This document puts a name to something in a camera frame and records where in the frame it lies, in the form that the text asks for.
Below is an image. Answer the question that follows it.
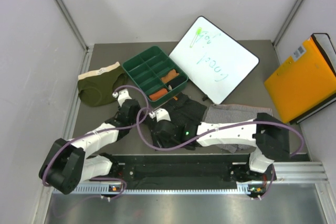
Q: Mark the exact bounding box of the black dotted underwear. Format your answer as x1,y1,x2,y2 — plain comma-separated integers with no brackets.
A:
146,93,208,151

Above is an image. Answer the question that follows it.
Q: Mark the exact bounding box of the olive green underwear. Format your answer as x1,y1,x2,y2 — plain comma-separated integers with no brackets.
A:
77,61,128,107

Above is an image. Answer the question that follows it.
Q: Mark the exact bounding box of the green compartment tray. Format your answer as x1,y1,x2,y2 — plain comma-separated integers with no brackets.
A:
122,46,188,107

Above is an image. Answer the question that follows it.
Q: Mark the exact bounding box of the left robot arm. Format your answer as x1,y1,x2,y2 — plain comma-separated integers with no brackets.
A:
38,99,140,195

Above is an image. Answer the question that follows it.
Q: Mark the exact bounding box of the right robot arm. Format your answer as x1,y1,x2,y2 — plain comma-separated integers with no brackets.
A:
149,109,290,180

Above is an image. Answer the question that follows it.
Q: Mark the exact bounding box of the grey striped underwear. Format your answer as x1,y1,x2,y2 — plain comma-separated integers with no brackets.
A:
202,103,274,154

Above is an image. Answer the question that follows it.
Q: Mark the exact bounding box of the orange rolled cloth front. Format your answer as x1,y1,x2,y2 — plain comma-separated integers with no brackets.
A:
149,88,168,101

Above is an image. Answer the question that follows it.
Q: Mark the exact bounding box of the orange rolled cloth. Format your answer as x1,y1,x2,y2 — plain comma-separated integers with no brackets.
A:
149,88,168,101
161,69,179,83

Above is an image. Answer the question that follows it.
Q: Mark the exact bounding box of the black rolled cloth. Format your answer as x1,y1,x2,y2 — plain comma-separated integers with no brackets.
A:
166,76,186,90

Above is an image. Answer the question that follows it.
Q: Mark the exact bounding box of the orange rolled cloth back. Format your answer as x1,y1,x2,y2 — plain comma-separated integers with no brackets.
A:
161,69,179,83

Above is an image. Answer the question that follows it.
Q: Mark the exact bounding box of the white whiteboard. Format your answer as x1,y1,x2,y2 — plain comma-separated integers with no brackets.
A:
169,16,259,104

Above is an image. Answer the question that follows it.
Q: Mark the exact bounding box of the orange clipboard folder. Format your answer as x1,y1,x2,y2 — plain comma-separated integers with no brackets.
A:
264,33,335,124

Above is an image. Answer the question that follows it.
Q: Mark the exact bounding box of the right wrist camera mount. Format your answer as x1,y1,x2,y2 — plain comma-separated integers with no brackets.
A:
149,108,171,122

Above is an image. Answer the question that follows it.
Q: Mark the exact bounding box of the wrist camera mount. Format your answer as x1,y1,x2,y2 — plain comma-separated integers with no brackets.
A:
149,108,171,122
112,89,132,107

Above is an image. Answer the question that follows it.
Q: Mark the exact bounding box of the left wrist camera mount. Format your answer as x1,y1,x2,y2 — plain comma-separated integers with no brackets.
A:
112,89,132,107

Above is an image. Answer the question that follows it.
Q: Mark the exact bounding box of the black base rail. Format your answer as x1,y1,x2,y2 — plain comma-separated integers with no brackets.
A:
109,154,278,190

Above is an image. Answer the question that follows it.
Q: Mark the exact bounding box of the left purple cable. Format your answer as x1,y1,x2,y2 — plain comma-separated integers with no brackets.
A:
41,85,150,188

